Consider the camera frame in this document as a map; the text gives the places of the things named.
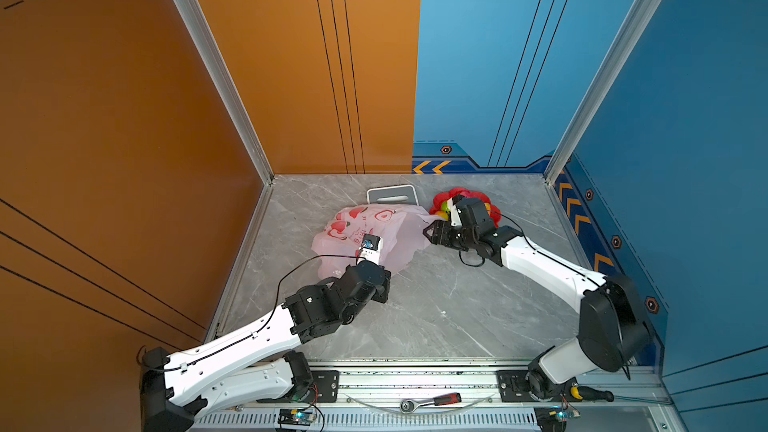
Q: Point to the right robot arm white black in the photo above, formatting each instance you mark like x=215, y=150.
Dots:
x=613, y=323

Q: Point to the right green circuit board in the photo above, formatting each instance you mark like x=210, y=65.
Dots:
x=555, y=419

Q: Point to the white grey tissue box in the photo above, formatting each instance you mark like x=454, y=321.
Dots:
x=404, y=194

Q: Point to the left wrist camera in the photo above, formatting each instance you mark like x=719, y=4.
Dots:
x=370, y=249

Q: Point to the left green circuit board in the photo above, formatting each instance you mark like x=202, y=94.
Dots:
x=297, y=420

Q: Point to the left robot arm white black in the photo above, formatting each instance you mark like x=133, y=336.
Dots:
x=259, y=361

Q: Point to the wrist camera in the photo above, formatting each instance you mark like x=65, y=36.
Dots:
x=370, y=249
x=454, y=215

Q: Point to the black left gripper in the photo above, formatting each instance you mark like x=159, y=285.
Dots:
x=383, y=288

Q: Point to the red handled ratchet wrench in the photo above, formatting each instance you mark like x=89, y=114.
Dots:
x=409, y=406

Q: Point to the left aluminium corner post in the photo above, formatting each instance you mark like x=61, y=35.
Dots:
x=203, y=38

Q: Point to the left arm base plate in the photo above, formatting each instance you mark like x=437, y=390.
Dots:
x=325, y=387

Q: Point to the red flower-shaped plate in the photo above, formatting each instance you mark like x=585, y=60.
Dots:
x=493, y=210

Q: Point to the yellow black screwdriver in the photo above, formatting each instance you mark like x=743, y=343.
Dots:
x=585, y=393

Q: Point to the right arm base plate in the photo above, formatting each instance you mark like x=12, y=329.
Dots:
x=510, y=385

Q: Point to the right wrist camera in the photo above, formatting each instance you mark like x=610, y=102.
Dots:
x=454, y=215

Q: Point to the aluminium corner post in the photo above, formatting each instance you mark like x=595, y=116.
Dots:
x=631, y=30
x=203, y=38

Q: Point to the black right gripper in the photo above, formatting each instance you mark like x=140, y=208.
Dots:
x=439, y=234

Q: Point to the pink printed plastic bag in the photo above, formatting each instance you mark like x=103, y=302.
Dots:
x=399, y=227

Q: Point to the green circuit board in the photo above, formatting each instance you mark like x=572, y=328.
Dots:
x=297, y=420
x=555, y=419

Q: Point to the aluminium front rail frame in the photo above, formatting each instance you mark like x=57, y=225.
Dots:
x=370, y=394

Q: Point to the right aluminium corner post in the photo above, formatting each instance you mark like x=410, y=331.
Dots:
x=631, y=30

